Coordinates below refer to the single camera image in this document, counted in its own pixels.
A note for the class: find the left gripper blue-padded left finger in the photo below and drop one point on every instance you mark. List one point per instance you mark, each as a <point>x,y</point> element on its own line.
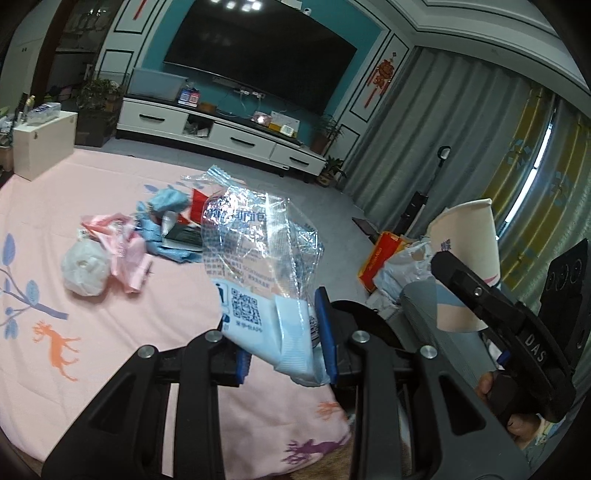
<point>120,433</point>

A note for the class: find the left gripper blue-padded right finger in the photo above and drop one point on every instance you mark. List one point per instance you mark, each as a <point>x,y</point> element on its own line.
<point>416,417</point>

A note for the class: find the clear printed plastic bag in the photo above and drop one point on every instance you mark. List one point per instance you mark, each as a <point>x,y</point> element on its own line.
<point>261,253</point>

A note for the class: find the white paper cup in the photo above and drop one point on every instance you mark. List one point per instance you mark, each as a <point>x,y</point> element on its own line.
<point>468,231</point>

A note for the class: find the black round trash bin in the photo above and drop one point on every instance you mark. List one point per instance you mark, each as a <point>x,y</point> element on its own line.
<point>370,321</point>

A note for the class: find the person's right hand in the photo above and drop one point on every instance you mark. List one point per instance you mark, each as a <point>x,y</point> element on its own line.
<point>523,428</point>

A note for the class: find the white plastic bag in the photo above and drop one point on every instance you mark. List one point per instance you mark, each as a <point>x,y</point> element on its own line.
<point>410,265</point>

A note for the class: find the red orange gift bag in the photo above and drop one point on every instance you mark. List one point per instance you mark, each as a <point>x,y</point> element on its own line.
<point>387,245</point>

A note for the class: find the pink patterned tablecloth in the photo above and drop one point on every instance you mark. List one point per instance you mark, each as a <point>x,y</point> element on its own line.
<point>58,350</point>

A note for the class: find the standing floor vacuum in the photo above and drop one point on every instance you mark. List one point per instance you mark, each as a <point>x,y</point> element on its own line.
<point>420,198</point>

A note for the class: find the pink plastic bag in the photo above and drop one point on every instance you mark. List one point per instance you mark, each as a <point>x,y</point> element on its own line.
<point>129,260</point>

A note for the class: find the potted green plant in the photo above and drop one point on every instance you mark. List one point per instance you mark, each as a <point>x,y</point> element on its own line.
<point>331,172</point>

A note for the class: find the red snack wrapper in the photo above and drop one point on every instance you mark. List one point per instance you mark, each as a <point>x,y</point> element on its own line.
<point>198,201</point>

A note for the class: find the grey curtain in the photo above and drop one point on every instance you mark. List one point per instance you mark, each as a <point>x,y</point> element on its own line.
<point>443,98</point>

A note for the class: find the light blue crumpled wrapper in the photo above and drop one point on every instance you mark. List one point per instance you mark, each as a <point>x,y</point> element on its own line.
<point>156,217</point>

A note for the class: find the white rectangular box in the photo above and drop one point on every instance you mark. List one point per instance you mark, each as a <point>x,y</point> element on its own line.
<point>38,148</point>

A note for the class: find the white tv cabinet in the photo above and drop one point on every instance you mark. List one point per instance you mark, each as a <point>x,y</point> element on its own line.
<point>179,124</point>

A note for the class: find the black television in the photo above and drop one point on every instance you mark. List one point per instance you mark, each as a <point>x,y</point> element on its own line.
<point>265,45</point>

